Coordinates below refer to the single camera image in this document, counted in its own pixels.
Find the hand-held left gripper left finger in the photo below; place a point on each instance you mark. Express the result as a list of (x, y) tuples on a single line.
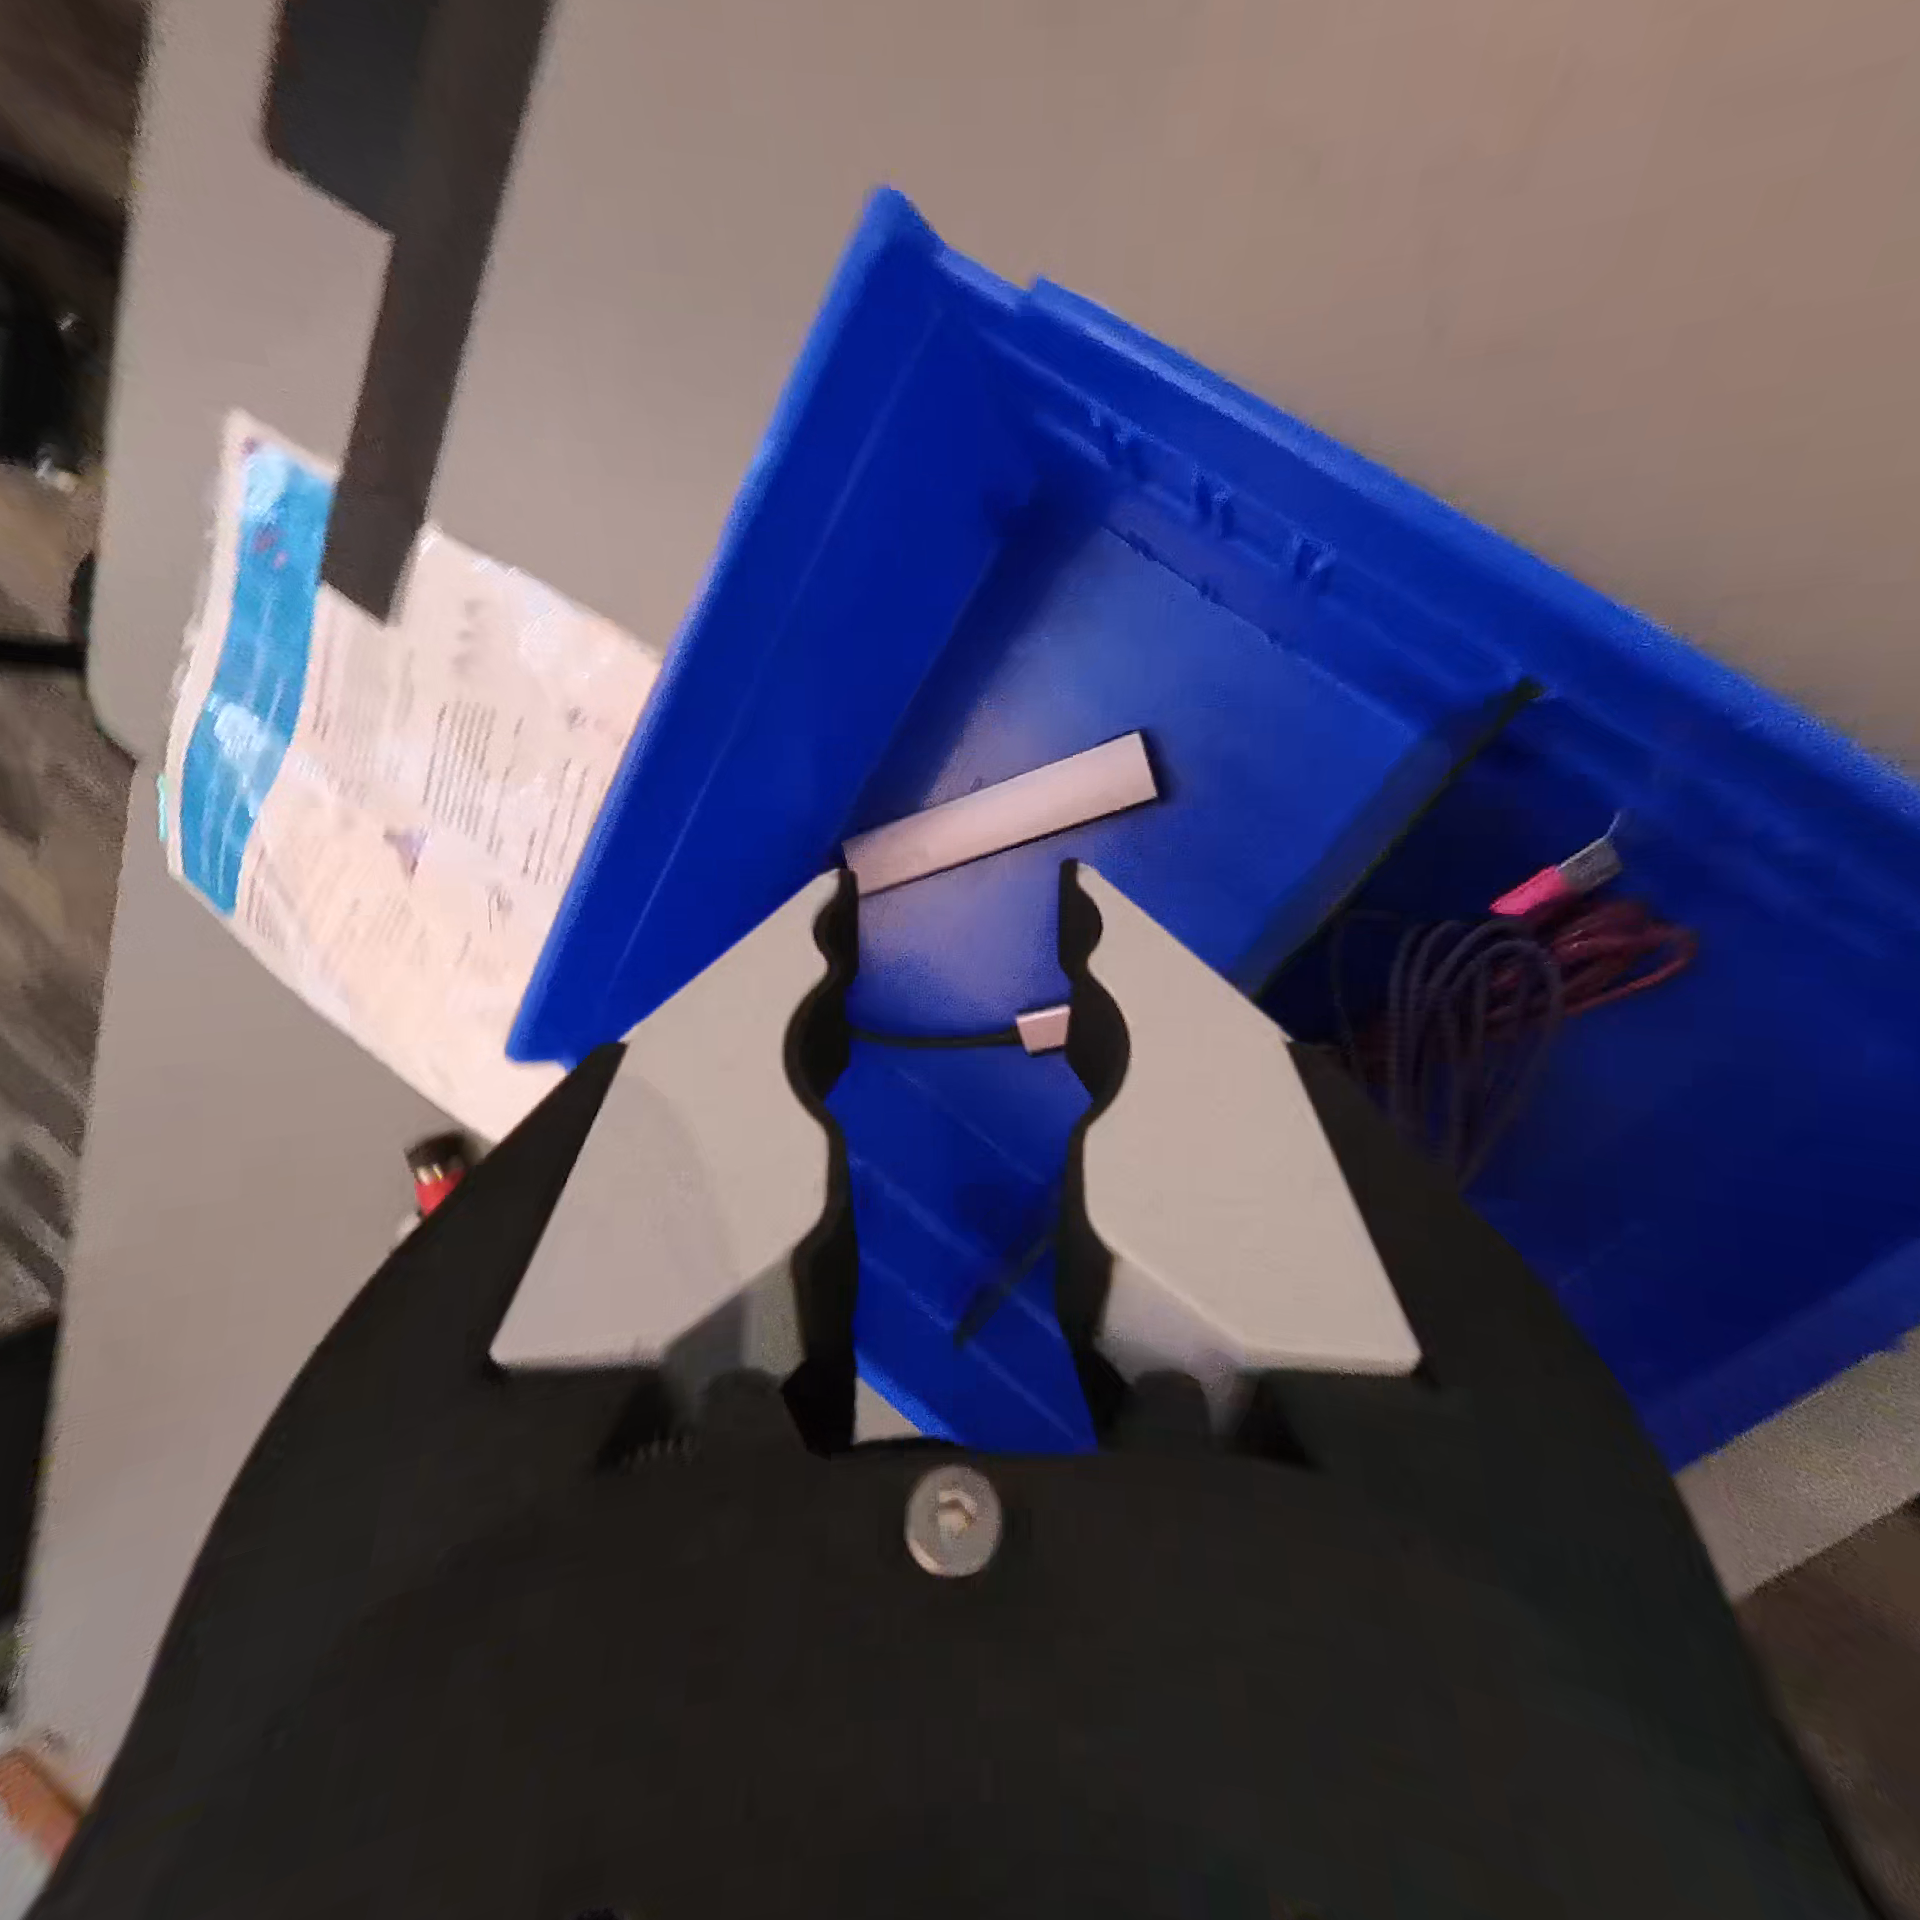
[(675, 1202)]

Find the blue plastic bin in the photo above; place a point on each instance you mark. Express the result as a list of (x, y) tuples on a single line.
[(1200, 646)]

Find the printed paper sheet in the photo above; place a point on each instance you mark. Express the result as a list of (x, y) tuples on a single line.
[(420, 781)]

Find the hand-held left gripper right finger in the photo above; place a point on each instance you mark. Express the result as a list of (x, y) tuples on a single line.
[(1244, 1202)]

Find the small red black object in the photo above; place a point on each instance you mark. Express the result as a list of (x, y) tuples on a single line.
[(437, 1173)]

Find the grey usb hub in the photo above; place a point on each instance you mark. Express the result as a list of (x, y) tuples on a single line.
[(1004, 813)]

